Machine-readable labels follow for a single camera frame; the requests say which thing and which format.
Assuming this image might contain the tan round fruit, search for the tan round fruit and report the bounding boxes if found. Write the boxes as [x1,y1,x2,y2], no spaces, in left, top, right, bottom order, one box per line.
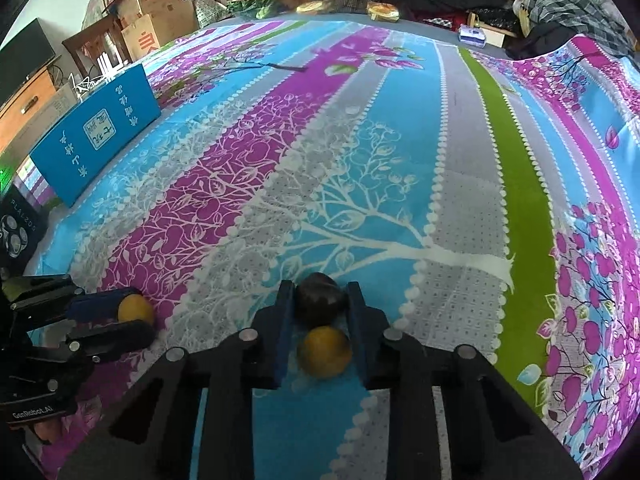
[117,294,156,327]
[296,326,353,380]

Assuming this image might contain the woven bag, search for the woven bag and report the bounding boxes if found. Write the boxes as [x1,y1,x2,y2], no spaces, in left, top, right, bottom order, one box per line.
[194,0,231,28]

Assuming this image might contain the black television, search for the black television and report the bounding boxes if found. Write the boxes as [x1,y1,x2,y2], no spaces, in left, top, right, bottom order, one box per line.
[0,17,57,107]

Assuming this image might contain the blue cardboard box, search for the blue cardboard box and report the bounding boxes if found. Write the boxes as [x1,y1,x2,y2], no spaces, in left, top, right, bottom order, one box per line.
[29,63,162,209]

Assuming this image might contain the grey plaid cloth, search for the grey plaid cloth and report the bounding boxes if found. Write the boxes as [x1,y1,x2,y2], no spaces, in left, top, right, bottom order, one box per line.
[515,0,632,52]

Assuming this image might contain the wooden chair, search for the wooden chair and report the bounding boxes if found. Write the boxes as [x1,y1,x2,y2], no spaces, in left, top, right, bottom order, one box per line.
[62,15,134,80]

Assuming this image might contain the wooden cabinet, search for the wooden cabinet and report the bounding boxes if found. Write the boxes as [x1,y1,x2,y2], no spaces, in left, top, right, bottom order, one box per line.
[0,67,60,155]

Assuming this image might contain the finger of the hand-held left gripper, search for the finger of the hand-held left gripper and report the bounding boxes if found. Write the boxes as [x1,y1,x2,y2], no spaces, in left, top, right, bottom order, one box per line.
[2,274,146,329]
[30,320,157,366]

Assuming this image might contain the blue tissue pack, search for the blue tissue pack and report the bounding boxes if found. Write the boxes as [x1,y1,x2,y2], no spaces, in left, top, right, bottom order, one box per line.
[457,26,488,46]

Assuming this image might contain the black printed box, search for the black printed box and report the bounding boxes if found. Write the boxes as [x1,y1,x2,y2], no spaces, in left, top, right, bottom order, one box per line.
[0,185,50,277]

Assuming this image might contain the green leafy vegetables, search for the green leafy vegetables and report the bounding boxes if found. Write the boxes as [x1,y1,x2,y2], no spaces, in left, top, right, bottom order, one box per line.
[227,0,283,18]

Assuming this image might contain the dark brown round fruit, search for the dark brown round fruit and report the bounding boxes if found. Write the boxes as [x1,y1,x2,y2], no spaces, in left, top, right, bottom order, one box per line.
[294,272,349,329]

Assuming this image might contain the red print cardboard box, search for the red print cardboard box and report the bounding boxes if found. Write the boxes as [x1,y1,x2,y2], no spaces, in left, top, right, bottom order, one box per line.
[120,12,170,62]

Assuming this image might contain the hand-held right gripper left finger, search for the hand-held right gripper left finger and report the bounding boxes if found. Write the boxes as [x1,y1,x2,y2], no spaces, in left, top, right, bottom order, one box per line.
[60,280,296,480]

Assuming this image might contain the plate of orange food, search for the plate of orange food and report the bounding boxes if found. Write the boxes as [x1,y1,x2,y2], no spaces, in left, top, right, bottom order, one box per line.
[366,2,401,22]

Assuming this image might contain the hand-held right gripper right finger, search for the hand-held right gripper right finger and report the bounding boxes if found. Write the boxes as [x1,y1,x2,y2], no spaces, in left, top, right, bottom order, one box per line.
[346,281,583,480]

